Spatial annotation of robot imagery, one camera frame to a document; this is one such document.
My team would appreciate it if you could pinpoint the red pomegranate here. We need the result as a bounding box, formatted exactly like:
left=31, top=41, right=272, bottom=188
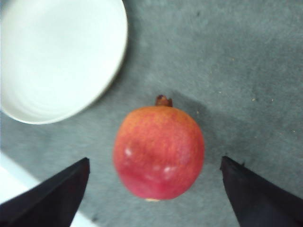
left=113, top=95, right=205, bottom=201

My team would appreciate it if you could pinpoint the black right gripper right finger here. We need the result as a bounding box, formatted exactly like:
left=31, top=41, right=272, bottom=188
left=220, top=156, right=303, bottom=227

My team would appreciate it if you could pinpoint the white plate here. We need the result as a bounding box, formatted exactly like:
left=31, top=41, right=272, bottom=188
left=0, top=0, right=128, bottom=125

